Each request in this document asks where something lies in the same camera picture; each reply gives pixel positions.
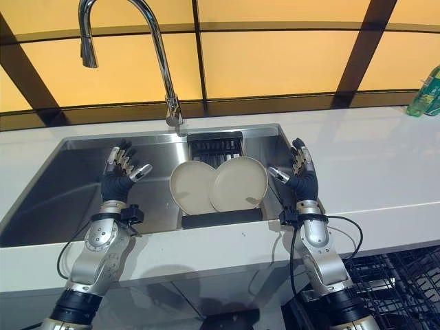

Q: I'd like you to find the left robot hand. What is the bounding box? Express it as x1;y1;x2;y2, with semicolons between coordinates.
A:
101;137;153;202

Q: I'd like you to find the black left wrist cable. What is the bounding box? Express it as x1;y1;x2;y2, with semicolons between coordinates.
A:
56;214;142;279

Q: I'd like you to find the green dish soap bottle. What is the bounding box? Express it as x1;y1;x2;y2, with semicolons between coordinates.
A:
405;64;440;118

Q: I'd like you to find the stainless steel sink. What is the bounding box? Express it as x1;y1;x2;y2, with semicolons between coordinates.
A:
0;123;326;248

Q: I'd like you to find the black wire dishwasher rack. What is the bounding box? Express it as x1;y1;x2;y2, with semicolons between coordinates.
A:
300;245;440;330

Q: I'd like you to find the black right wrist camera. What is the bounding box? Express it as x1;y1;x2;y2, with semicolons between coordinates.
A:
278;205;299;226

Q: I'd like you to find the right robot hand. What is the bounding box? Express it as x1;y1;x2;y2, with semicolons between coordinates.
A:
267;137;320;203

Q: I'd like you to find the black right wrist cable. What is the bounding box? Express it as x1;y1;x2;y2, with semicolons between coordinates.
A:
278;206;364;296

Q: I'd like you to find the black sink drying rack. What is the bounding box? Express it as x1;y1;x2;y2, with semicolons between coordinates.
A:
181;129;264;230

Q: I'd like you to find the beige round plate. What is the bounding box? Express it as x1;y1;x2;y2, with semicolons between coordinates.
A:
208;156;269;213
169;160;217;216

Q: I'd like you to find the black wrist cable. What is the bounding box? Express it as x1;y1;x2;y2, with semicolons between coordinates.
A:
56;214;142;279
278;206;364;296

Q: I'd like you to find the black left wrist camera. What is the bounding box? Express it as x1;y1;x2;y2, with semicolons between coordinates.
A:
120;203;144;224

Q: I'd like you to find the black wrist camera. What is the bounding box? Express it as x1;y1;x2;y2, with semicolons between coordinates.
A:
278;205;299;226
120;203;144;224

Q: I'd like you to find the chrome gooseneck faucet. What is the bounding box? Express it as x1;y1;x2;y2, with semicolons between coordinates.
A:
78;0;184;138

